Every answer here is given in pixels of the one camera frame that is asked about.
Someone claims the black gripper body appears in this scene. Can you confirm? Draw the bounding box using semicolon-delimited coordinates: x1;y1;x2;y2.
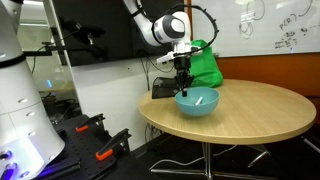
172;54;192;79

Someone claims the teal plastic bowl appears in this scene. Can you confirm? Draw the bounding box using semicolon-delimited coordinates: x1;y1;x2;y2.
174;87;221;117

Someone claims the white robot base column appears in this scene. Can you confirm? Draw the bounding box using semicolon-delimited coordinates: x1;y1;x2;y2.
0;0;66;180

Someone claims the black mesh desk tray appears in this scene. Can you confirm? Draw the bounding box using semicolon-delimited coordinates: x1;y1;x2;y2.
151;76;195;100

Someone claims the green plastic bag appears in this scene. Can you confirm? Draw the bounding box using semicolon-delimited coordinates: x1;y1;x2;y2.
187;39;224;89

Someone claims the metal table base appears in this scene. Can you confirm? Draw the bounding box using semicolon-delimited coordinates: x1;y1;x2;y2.
149;142;272;180

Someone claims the whiteboard with writing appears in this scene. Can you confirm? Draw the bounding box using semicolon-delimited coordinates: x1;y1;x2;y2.
191;0;320;58

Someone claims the black orange-tipped clamp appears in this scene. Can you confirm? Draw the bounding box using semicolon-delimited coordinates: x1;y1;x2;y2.
74;112;107;134
94;127;133;162

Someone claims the black perforated mounting board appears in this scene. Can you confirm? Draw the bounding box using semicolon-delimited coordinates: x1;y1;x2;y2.
32;114;135;180

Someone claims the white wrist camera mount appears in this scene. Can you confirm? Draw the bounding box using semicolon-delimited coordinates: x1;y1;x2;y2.
155;41;204;65

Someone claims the black wall cable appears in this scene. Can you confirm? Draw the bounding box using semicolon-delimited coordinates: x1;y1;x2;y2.
140;55;152;141

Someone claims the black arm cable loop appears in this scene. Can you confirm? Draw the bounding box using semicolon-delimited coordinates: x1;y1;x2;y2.
171;2;220;56

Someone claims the black wall monitor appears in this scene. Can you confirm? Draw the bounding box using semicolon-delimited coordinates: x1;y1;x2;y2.
51;0;186;67

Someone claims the white cable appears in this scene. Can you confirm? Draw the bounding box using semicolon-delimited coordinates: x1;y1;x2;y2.
149;144;238;172

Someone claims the black camera on boom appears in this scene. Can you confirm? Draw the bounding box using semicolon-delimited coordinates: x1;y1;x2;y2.
22;21;107;58

